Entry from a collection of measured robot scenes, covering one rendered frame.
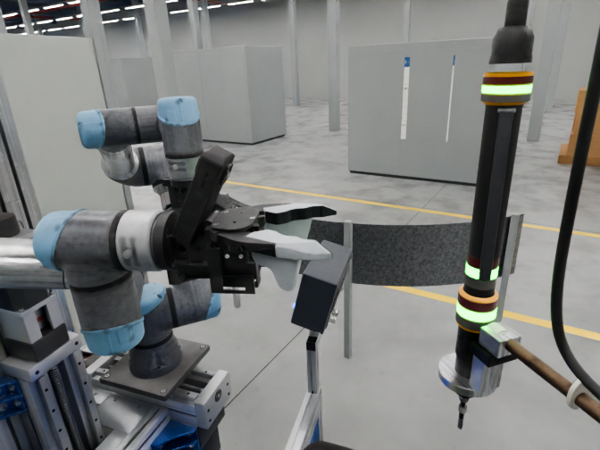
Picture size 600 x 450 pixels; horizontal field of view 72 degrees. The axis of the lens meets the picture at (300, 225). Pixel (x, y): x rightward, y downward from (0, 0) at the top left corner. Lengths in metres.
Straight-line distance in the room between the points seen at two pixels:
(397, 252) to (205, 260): 2.04
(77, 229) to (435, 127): 6.31
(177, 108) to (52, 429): 0.80
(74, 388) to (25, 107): 1.41
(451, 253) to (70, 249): 2.25
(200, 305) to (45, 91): 1.47
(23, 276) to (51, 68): 1.76
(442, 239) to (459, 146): 4.21
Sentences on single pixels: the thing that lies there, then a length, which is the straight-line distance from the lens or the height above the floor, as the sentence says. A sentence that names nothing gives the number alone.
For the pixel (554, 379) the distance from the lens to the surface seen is 0.48.
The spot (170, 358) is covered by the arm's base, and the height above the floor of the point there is 1.08.
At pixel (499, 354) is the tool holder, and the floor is 1.53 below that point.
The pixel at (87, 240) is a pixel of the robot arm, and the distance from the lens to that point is 0.53.
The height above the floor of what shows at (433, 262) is 0.71.
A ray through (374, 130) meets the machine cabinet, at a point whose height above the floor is 0.76.
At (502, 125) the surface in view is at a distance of 0.44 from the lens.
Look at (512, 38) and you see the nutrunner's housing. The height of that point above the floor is 1.85.
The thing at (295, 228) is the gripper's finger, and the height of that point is 1.64.
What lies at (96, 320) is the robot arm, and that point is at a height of 1.55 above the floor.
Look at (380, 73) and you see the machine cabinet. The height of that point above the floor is 1.63.
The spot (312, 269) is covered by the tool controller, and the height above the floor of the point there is 1.25.
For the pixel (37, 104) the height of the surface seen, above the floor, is 1.71.
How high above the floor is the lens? 1.83
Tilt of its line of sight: 22 degrees down
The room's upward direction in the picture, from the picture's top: 2 degrees counter-clockwise
